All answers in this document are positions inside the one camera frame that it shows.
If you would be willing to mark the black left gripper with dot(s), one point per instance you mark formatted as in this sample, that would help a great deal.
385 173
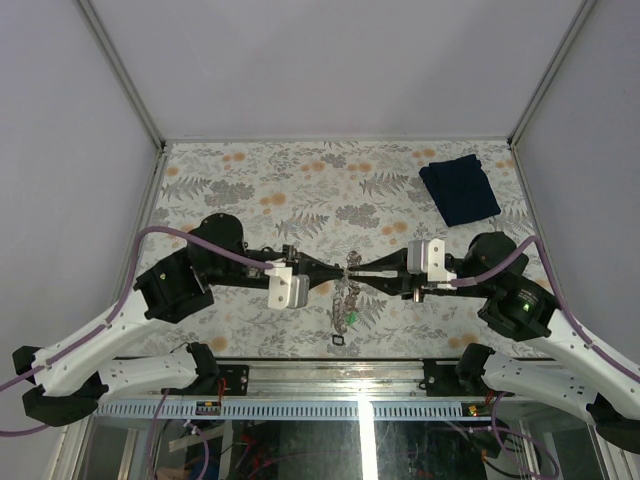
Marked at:
306 265

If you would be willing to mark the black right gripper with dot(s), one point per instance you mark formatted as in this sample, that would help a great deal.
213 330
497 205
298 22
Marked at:
403 283

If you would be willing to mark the large metal keyring disc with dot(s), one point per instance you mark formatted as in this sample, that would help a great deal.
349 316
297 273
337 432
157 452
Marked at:
345 297

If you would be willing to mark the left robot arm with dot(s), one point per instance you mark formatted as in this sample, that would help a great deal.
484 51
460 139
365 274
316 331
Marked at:
73 377

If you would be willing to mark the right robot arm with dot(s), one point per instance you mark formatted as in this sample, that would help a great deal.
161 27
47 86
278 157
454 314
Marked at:
596 384

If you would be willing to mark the key with black-white tag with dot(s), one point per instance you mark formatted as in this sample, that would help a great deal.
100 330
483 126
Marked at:
338 340

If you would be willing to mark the dark blue folded cloth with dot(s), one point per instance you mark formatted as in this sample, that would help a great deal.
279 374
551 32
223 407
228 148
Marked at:
460 190

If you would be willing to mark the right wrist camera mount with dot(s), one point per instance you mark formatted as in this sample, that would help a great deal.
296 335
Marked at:
429 258

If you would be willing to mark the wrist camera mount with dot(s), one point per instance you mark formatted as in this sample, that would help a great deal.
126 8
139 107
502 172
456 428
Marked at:
429 258
286 290

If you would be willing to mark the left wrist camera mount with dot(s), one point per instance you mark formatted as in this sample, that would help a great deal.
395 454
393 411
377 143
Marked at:
286 290

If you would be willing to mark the metal base rail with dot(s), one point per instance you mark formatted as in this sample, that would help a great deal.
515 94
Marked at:
326 379

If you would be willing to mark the white slotted cable duct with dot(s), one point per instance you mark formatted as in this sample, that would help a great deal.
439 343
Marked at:
245 409

